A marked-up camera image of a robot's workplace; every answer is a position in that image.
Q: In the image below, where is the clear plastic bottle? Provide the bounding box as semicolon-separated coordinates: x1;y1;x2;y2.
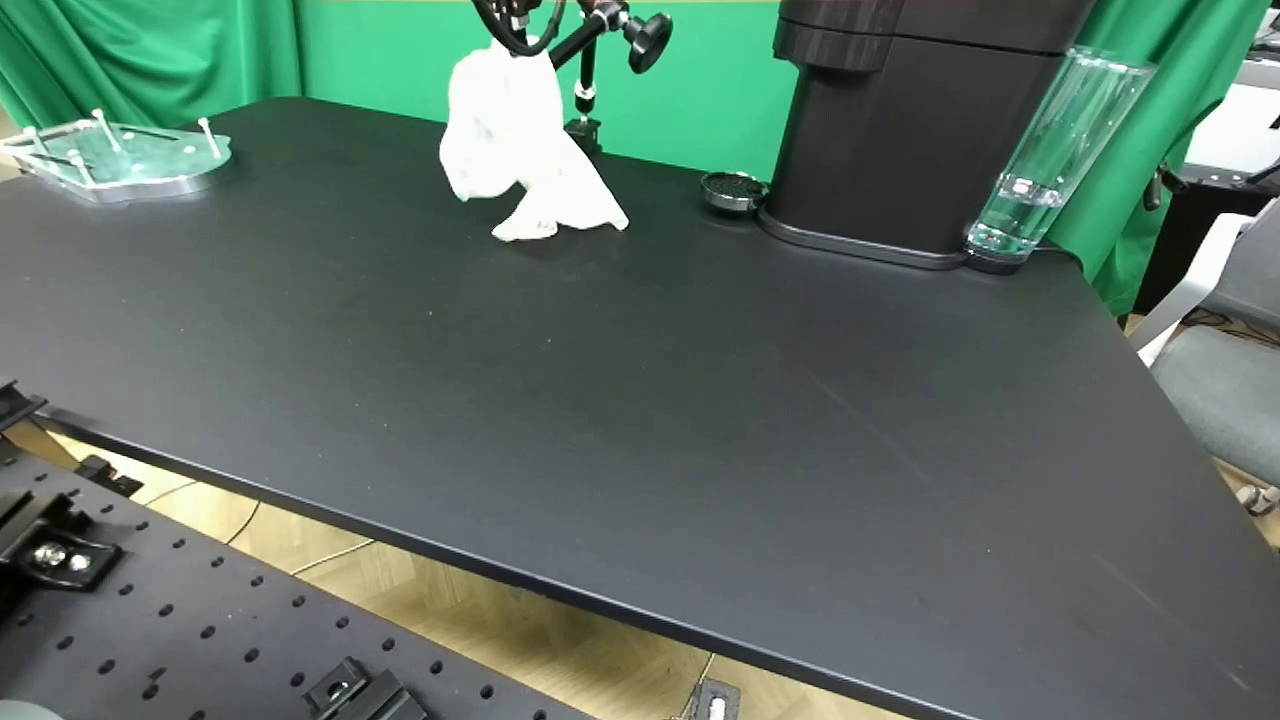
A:
963;46;1151;270

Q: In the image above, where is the clear acrylic plate with screws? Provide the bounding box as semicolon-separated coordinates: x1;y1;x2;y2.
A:
0;112;232;197

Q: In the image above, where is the black robot base pedestal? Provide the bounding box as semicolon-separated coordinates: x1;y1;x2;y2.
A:
759;0;1096;270

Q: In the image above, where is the small black round cap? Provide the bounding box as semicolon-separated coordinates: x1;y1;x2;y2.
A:
698;173;765;216

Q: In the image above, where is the white cloth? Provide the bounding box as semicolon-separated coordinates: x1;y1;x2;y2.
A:
434;41;629;244

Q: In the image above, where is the grey office chair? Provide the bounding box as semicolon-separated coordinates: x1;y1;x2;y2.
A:
1127;199;1280;516

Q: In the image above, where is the black clamp bracket on breadboard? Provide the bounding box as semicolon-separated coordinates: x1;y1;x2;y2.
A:
0;491;120;592

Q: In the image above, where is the black articulated camera mount arm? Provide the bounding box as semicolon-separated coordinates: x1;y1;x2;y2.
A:
542;0;675;152

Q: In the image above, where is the black perforated breadboard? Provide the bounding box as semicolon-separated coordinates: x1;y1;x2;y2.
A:
0;378;593;720

